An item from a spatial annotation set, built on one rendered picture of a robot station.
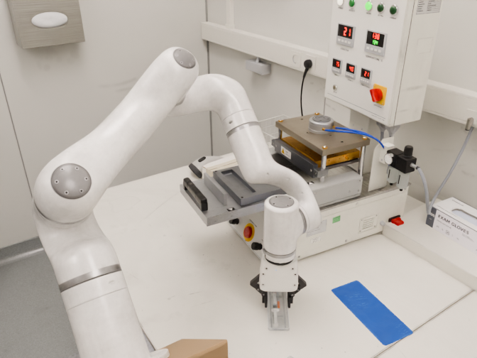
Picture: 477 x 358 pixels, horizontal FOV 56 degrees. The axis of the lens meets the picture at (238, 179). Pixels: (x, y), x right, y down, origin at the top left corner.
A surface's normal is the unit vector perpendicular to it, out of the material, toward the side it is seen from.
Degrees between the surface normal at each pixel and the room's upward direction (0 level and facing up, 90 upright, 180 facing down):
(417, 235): 0
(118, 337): 47
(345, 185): 90
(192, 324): 0
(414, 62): 90
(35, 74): 90
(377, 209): 90
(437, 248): 0
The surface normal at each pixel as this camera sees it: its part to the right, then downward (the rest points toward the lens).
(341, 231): 0.45, 0.42
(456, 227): -0.87, 0.18
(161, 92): 0.10, 0.18
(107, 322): 0.32, -0.29
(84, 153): 0.44, -0.74
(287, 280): -0.03, 0.47
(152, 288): 0.00, -0.88
